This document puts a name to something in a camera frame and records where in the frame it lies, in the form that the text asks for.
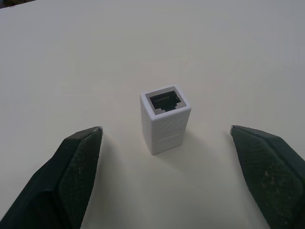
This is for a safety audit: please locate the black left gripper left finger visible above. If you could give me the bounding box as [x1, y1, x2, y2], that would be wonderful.
[0, 126, 104, 229]

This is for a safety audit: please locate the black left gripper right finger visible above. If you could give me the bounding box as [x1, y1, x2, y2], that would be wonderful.
[229, 125, 305, 229]

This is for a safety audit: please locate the white ethernet coupler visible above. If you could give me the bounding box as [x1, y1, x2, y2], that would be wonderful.
[139, 83, 192, 156]

